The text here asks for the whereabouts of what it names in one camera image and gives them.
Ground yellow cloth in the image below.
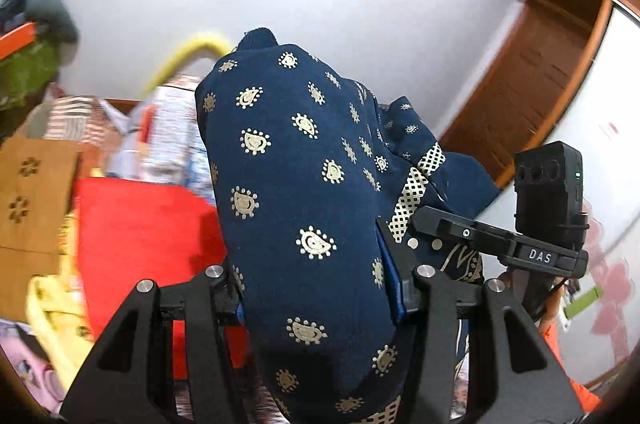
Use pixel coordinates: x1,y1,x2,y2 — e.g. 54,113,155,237
25,274,96,395

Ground striped cloth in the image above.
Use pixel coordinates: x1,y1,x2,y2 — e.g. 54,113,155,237
42,94,131,145

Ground pink cloth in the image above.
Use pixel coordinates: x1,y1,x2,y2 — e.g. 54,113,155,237
0,319,66,410

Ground white and blue printed cloth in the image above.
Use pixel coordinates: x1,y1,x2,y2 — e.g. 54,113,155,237
107,74,218,205

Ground navy patterned hoodie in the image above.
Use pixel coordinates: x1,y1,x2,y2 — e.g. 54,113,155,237
194,28,501,424

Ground green packet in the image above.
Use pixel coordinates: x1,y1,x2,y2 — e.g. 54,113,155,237
565,287,605,320

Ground person's right hand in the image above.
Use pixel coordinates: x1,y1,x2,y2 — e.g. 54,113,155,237
542,279,571,337

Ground yellow tube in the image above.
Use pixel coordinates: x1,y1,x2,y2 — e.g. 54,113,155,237
142,33,233,98

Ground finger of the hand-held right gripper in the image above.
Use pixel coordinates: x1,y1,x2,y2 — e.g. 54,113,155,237
411,205,506,257

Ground red and beige printed blanket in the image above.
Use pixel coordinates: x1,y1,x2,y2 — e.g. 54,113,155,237
75,177,251,380

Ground wooden door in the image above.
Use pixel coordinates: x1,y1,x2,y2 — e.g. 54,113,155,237
440,0,613,190

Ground cardboard box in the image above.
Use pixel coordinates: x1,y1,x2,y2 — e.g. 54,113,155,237
0,137,83,320

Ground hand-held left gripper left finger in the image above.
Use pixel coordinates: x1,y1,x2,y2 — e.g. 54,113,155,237
60,265,253,424

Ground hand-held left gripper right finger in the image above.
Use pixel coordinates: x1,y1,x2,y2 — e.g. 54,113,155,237
376,218,586,424

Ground pink wall stickers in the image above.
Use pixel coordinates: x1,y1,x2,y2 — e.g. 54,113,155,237
580,199,633,355

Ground green cloth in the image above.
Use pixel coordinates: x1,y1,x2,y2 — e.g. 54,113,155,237
0,39,63,115

